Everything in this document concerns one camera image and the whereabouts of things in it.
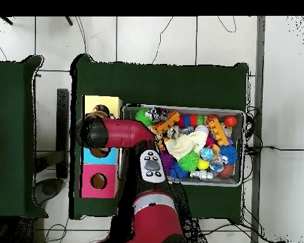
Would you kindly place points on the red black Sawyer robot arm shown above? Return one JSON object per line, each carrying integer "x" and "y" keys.
{"x": 126, "y": 133}

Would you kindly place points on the wooden box with three holes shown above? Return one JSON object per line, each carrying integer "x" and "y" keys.
{"x": 109, "y": 187}

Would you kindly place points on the shallow mesh bin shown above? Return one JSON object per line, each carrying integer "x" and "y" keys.
{"x": 217, "y": 182}

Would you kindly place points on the orange toy brick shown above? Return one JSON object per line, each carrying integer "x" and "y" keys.
{"x": 167, "y": 122}
{"x": 217, "y": 133}

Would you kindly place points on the green fuzzy ball with eyes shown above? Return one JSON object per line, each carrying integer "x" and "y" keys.
{"x": 141, "y": 116}

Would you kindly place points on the crushed black red can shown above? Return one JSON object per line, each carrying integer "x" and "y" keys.
{"x": 158, "y": 114}

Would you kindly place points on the cream waffle cloth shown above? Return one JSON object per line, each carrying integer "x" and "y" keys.
{"x": 185, "y": 145}

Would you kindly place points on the dark green table cloth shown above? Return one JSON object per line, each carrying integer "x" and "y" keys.
{"x": 10, "y": 126}
{"x": 154, "y": 83}

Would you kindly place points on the blue globe ball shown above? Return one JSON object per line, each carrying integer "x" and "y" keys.
{"x": 207, "y": 154}

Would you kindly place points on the black upright panel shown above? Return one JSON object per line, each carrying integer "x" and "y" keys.
{"x": 62, "y": 106}

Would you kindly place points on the grey round stand base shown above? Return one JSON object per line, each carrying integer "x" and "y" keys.
{"x": 49, "y": 189}

